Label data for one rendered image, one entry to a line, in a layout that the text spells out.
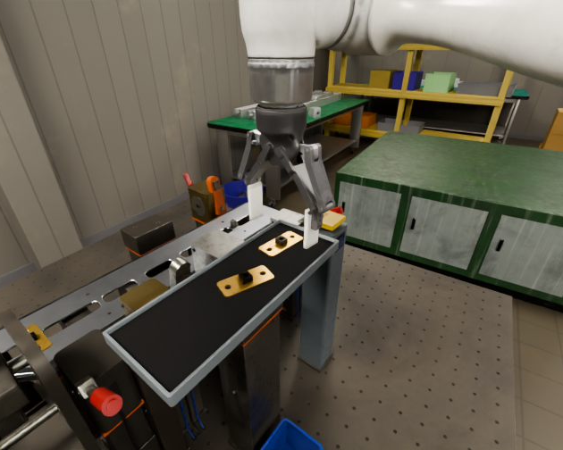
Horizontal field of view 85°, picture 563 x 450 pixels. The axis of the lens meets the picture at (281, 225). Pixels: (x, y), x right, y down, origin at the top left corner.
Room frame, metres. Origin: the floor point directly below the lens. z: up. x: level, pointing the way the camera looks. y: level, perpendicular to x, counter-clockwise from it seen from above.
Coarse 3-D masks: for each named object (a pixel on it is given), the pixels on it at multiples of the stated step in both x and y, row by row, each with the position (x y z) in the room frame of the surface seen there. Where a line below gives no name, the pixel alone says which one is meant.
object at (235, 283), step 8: (248, 272) 0.37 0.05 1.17; (256, 272) 0.39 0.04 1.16; (264, 272) 0.39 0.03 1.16; (224, 280) 0.37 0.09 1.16; (232, 280) 0.37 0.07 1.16; (240, 280) 0.36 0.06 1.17; (248, 280) 0.36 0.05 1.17; (256, 280) 0.37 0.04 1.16; (264, 280) 0.37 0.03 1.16; (224, 288) 0.35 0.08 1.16; (232, 288) 0.35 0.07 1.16; (240, 288) 0.35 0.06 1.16; (248, 288) 0.35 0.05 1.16; (224, 296) 0.33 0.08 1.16
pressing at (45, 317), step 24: (240, 216) 0.87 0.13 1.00; (264, 216) 0.87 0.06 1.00; (192, 240) 0.73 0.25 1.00; (144, 264) 0.62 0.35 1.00; (192, 264) 0.62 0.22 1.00; (96, 288) 0.53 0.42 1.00; (48, 312) 0.46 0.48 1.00; (72, 312) 0.46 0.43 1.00; (96, 312) 0.46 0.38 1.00; (120, 312) 0.46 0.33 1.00; (0, 336) 0.40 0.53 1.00; (72, 336) 0.40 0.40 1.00; (48, 360) 0.35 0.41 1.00
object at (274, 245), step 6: (282, 234) 0.50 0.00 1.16; (288, 234) 0.50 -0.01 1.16; (294, 234) 0.50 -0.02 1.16; (276, 240) 0.47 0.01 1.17; (282, 240) 0.47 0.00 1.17; (288, 240) 0.48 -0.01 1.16; (294, 240) 0.48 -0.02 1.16; (300, 240) 0.48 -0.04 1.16; (264, 246) 0.46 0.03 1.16; (270, 246) 0.46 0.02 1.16; (276, 246) 0.46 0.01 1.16; (282, 246) 0.46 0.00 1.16; (288, 246) 0.46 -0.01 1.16; (264, 252) 0.44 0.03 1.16; (270, 252) 0.44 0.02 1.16; (276, 252) 0.44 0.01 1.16
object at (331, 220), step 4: (324, 212) 0.59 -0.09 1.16; (328, 212) 0.59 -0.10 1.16; (332, 212) 0.59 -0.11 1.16; (336, 212) 0.60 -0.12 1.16; (324, 216) 0.58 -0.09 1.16; (328, 216) 0.58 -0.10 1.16; (332, 216) 0.58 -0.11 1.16; (336, 216) 0.58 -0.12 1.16; (340, 216) 0.58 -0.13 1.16; (344, 216) 0.58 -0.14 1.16; (324, 220) 0.56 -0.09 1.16; (328, 220) 0.56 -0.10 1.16; (332, 220) 0.56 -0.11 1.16; (336, 220) 0.56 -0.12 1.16; (340, 220) 0.56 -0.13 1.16; (344, 220) 0.58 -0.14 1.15; (324, 224) 0.55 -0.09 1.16; (328, 224) 0.54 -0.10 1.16; (332, 224) 0.54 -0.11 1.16; (336, 224) 0.55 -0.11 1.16; (324, 228) 0.55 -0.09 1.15; (328, 228) 0.54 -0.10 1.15; (332, 228) 0.54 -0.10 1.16
